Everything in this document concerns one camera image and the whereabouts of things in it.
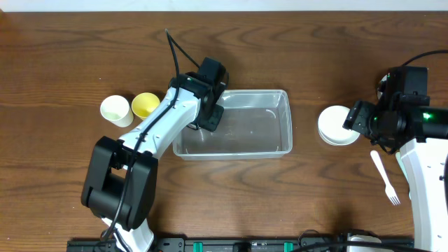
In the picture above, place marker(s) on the pink plastic fork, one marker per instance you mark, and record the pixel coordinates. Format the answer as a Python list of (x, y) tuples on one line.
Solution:
[(389, 189)]

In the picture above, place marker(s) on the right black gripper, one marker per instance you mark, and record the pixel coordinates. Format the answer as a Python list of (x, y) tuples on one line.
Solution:
[(360, 118)]

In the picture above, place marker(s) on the clear plastic container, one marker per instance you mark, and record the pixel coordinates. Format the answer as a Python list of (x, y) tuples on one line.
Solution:
[(256, 124)]

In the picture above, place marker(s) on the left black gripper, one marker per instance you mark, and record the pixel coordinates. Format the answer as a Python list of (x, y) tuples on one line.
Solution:
[(213, 124)]

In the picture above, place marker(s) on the grey bowl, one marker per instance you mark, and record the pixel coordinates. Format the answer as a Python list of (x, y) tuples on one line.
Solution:
[(380, 87)]

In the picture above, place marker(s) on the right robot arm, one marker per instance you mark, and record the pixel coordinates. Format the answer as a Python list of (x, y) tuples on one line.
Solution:
[(419, 133)]

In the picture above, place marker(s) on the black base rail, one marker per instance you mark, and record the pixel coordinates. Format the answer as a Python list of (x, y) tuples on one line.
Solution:
[(307, 238)]

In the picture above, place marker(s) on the white bowl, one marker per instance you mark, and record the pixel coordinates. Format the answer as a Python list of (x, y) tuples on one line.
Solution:
[(330, 126)]

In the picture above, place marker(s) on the light green plastic spoon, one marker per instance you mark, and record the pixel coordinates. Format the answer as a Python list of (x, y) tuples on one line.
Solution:
[(401, 164)]

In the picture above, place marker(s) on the yellow plastic cup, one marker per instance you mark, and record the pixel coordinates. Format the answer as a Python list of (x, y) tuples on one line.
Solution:
[(144, 104)]

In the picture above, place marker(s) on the white plastic cup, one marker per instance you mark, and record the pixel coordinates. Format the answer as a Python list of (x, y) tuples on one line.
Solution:
[(116, 110)]

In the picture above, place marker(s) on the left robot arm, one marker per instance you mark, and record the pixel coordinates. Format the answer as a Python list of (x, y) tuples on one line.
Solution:
[(122, 174)]

